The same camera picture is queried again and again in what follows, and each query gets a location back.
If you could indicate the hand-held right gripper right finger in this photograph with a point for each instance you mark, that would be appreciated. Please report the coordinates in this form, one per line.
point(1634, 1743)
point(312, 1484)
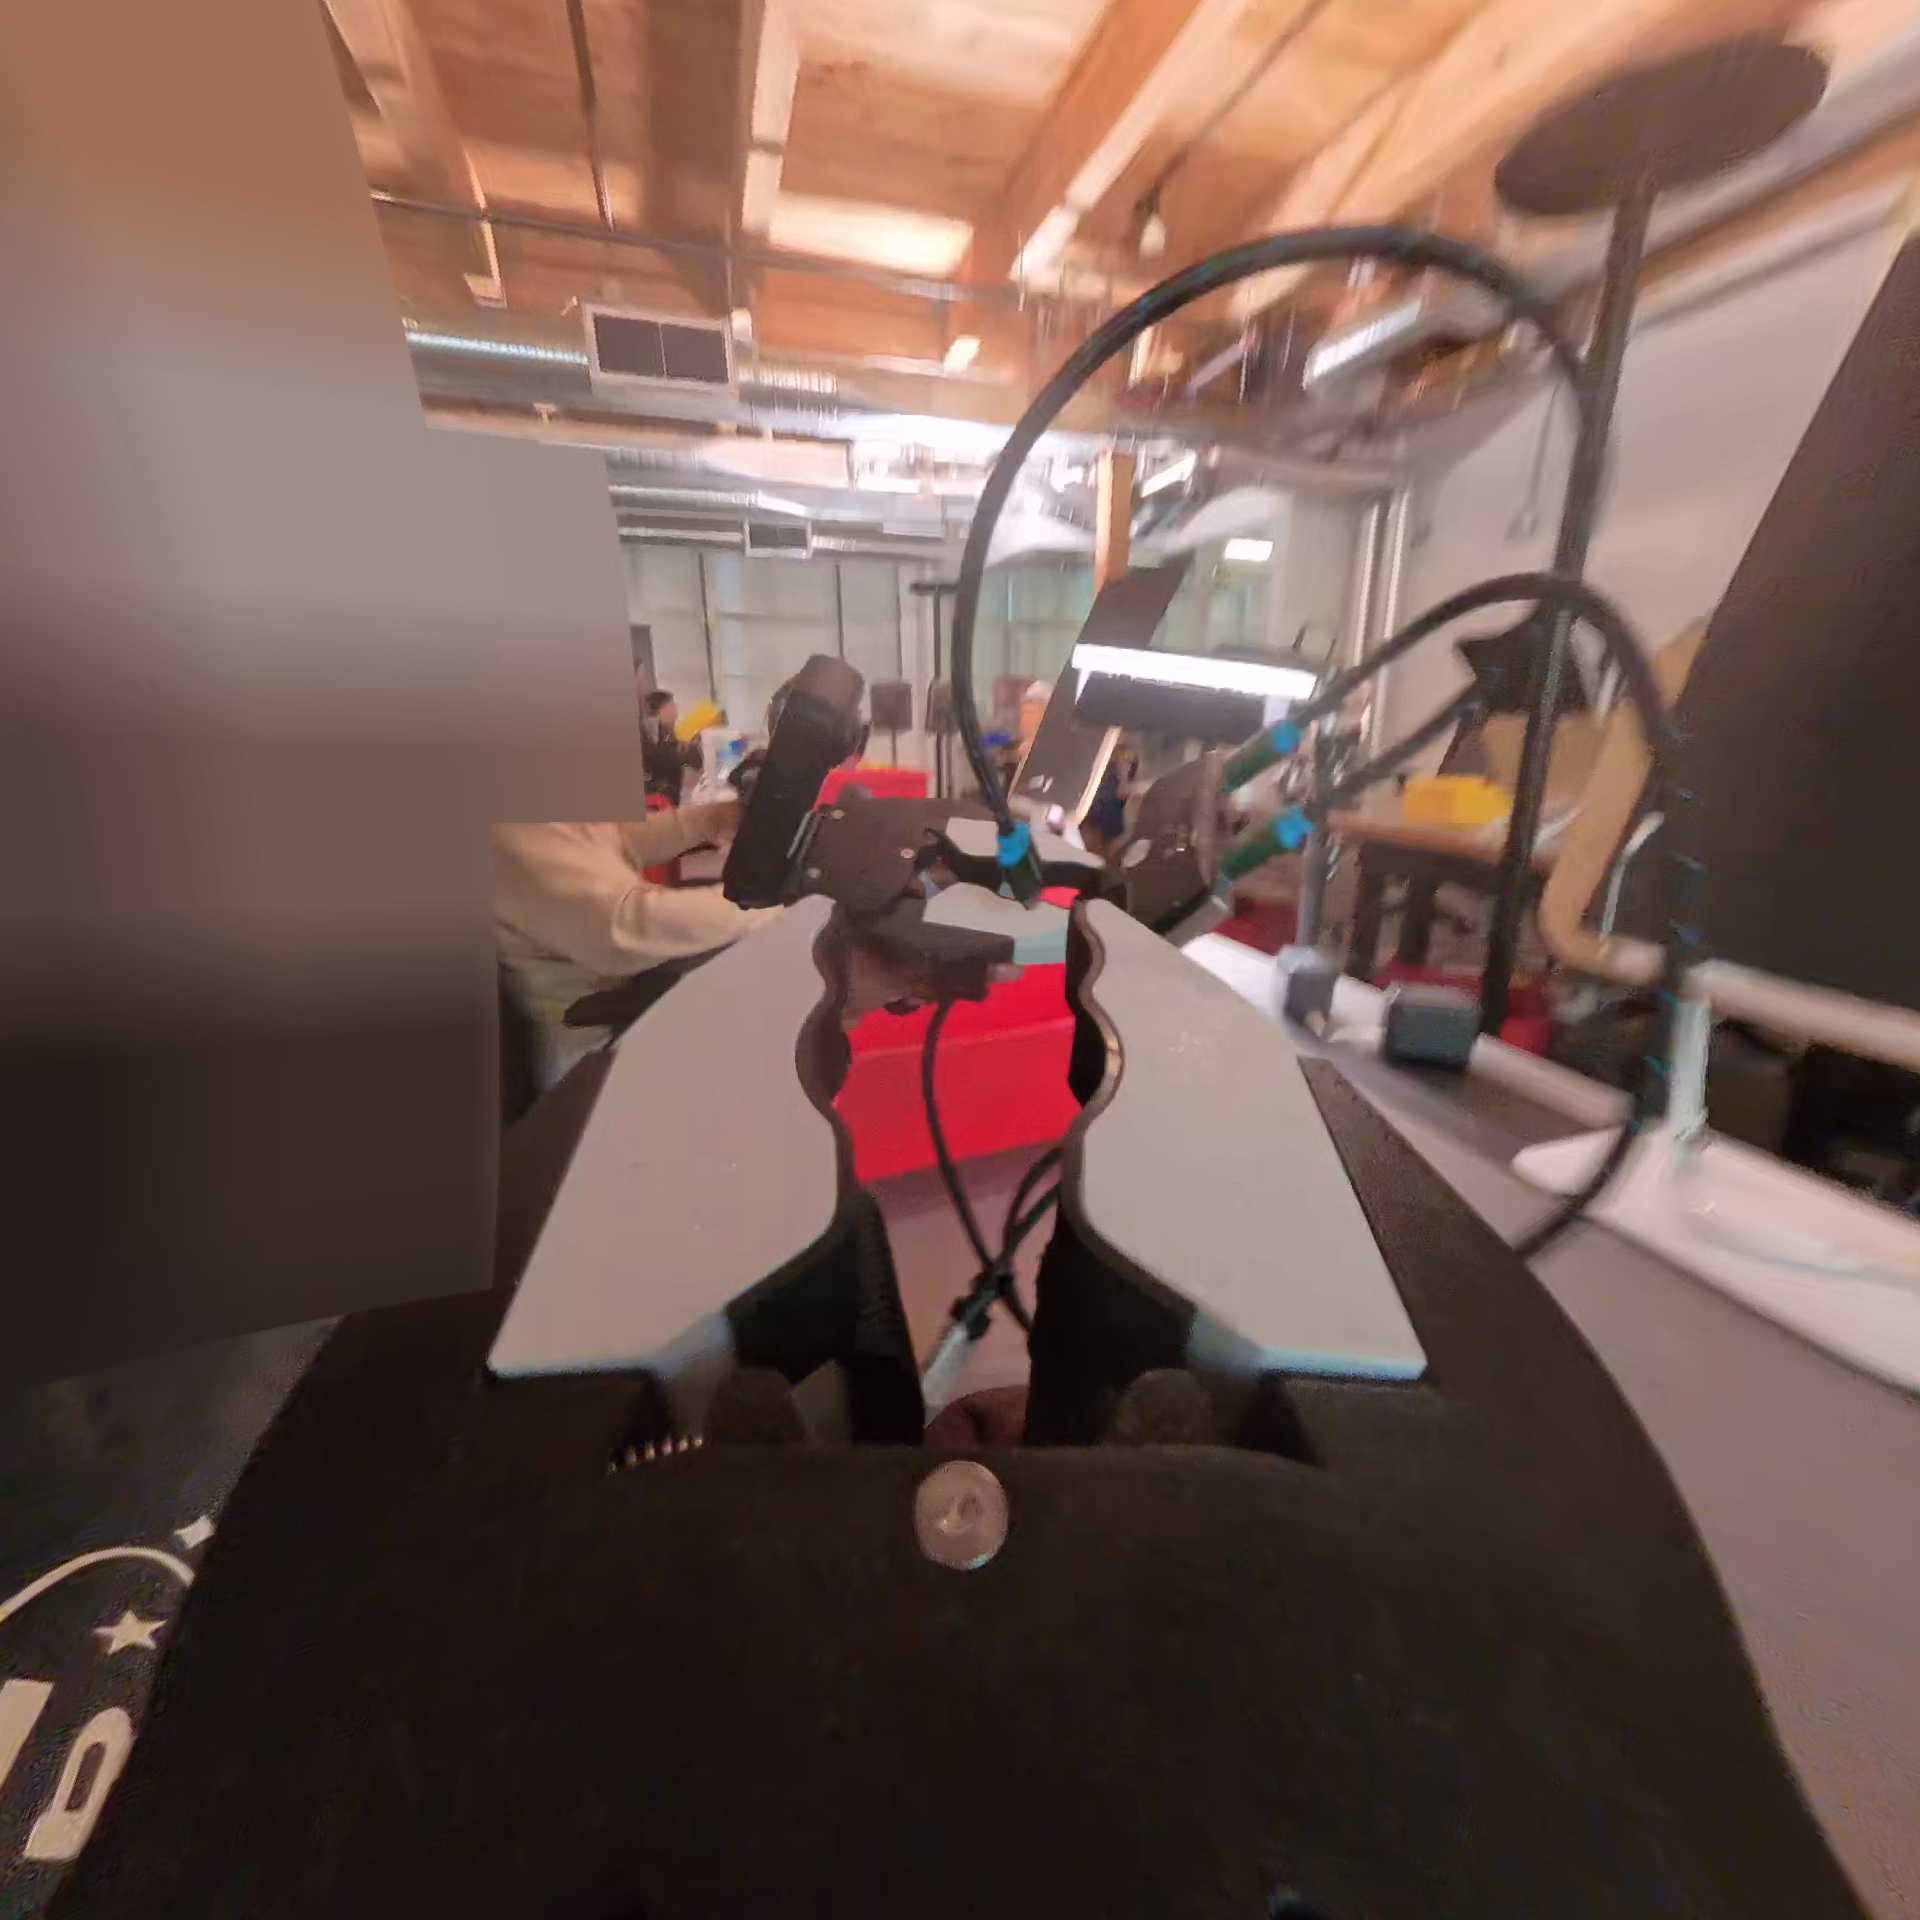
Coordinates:
point(1245, 1184)

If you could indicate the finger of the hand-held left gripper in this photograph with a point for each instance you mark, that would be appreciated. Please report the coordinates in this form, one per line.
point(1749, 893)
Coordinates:
point(1037, 931)

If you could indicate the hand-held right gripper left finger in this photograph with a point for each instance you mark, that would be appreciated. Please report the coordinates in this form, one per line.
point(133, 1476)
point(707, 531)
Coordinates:
point(691, 1170)

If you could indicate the small black hdmi adapter box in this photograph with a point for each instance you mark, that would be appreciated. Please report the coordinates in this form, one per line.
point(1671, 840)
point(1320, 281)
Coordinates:
point(938, 961)

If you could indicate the red plastic bin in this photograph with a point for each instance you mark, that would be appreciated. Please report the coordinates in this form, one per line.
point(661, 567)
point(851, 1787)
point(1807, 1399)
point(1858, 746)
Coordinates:
point(1004, 1080)
point(885, 781)

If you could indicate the person's right hand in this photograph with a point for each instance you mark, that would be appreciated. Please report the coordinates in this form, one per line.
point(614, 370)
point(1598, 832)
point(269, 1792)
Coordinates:
point(984, 1421)

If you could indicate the led light panel on stand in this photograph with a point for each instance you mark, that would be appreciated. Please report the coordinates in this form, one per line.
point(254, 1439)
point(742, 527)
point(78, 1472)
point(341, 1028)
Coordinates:
point(1186, 671)

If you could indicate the small yellow box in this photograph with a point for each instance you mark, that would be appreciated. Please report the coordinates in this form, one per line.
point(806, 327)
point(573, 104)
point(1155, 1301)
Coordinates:
point(1454, 800)

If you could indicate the ceiling air vent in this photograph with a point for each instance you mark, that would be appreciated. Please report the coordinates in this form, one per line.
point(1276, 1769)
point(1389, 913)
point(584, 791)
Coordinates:
point(661, 347)

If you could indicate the person's dark printed shirt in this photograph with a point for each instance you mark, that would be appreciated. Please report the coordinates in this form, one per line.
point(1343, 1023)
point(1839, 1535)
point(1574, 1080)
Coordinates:
point(91, 1650)

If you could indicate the large wood-rimmed black board on stand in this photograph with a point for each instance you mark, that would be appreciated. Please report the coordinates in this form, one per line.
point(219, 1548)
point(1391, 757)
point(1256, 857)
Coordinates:
point(1829, 675)

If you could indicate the black hdmi switch with button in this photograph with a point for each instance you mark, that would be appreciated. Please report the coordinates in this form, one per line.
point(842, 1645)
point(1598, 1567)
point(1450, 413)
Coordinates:
point(1179, 840)

